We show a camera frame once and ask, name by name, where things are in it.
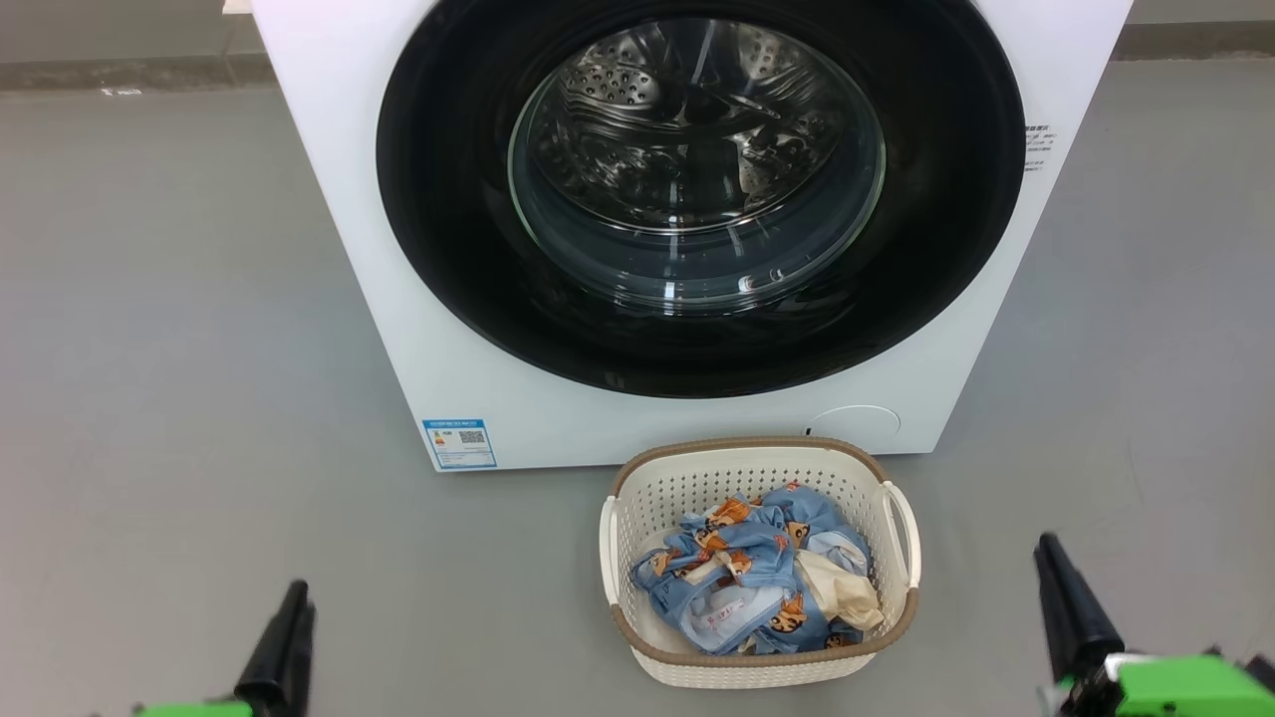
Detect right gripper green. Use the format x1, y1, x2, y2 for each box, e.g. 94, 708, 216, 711
1034, 533, 1275, 717

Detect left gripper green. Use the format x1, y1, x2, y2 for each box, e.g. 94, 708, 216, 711
134, 581, 316, 717

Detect blue cartoon print garment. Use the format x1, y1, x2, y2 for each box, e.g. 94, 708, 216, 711
630, 483, 873, 638
677, 548, 886, 656

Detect black round glass washer door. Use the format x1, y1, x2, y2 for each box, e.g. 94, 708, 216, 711
376, 0, 1028, 399

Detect white front-load washing machine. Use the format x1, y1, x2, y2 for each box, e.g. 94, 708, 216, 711
249, 0, 1135, 473

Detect stainless steel washing machine drum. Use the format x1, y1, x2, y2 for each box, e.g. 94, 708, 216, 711
528, 18, 883, 240

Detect blue energy label sticker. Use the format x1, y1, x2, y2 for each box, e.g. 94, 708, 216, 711
421, 418, 498, 471

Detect round white filter cover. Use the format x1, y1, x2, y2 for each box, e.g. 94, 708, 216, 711
805, 404, 902, 444

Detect cream laundry basket brown rim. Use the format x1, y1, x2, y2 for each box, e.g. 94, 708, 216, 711
599, 436, 922, 690

